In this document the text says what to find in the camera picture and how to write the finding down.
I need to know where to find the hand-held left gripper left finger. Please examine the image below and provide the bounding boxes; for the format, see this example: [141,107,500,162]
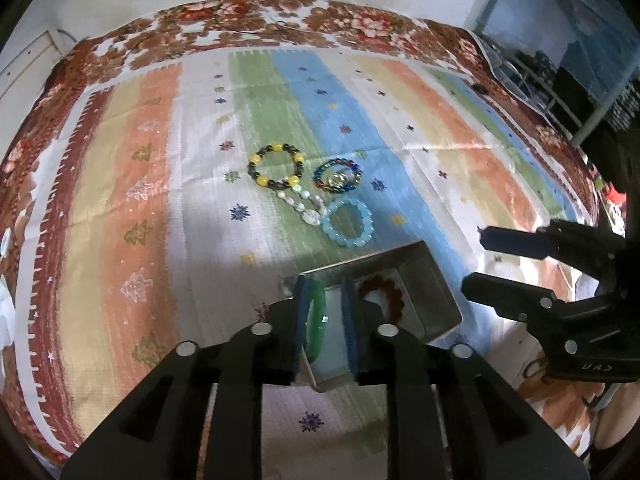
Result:
[60,275,311,480]

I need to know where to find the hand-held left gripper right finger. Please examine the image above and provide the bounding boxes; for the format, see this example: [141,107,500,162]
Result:
[340,276,591,480]

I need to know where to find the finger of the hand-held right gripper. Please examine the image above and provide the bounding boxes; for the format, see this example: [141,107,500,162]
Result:
[479,219,627,282]
[461,272,637,367]

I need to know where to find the green bangle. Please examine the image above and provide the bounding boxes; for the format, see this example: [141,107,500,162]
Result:
[305,280,329,364]

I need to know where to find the red-brown bead bracelet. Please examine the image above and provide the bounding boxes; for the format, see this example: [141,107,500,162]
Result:
[357,275,405,319]

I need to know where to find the metal box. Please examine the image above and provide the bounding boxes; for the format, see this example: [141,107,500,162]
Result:
[285,241,463,393]

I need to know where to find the light blue bead bracelet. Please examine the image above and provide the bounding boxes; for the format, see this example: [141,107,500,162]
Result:
[320,197,374,250]

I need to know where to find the white bead bracelet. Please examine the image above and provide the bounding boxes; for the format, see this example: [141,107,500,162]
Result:
[274,183,331,227]

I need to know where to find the multicoloured bead bracelet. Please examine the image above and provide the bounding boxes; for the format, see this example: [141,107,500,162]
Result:
[313,158,364,193]

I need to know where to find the yellow and black bead bracelet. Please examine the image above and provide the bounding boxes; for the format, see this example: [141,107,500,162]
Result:
[247,142,307,190]

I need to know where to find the person's right forearm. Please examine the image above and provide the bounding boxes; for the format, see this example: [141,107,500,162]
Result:
[585,382,640,466]

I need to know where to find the striped mat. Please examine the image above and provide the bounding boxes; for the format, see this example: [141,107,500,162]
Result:
[15,50,601,480]

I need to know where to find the floral blanket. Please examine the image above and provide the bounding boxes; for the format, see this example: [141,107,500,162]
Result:
[0,0,626,480]

